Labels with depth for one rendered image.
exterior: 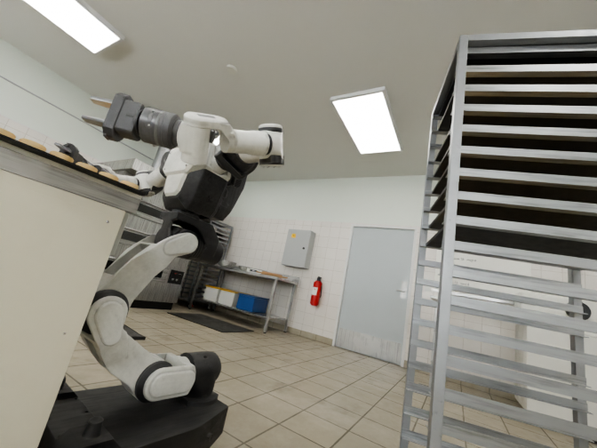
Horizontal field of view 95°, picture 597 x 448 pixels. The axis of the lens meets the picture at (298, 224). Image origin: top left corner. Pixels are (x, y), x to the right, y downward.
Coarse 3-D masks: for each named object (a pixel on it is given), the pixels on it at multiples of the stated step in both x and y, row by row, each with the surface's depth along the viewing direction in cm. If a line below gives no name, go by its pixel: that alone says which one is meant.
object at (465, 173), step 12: (468, 168) 97; (492, 180) 96; (504, 180) 95; (516, 180) 93; (528, 180) 92; (540, 180) 91; (552, 180) 90; (564, 180) 89; (576, 180) 89; (588, 180) 88
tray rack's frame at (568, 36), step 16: (528, 32) 104; (544, 32) 102; (560, 32) 101; (576, 32) 100; (592, 32) 98; (448, 80) 128; (576, 272) 117; (576, 304) 114; (576, 336) 111; (576, 368) 108; (576, 400) 106; (576, 416) 105
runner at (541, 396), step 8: (416, 368) 117; (424, 368) 118; (432, 368) 118; (448, 376) 114; (456, 376) 115; (464, 376) 115; (472, 376) 114; (480, 384) 112; (488, 384) 112; (496, 384) 112; (504, 384) 111; (512, 392) 109; (520, 392) 109; (528, 392) 109; (536, 392) 108; (544, 400) 107; (552, 400) 106; (560, 400) 106; (568, 400) 105; (568, 408) 103; (576, 408) 104; (584, 408) 104
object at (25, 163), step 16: (0, 144) 62; (0, 160) 63; (16, 160) 65; (32, 160) 67; (48, 160) 69; (32, 176) 67; (48, 176) 69; (64, 176) 72; (80, 176) 75; (80, 192) 75; (96, 192) 78; (112, 192) 81; (128, 192) 85; (128, 208) 85
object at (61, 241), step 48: (0, 192) 62; (48, 192) 69; (0, 240) 62; (48, 240) 69; (96, 240) 77; (0, 288) 62; (48, 288) 69; (96, 288) 78; (0, 336) 63; (48, 336) 69; (0, 384) 63; (48, 384) 70; (0, 432) 63
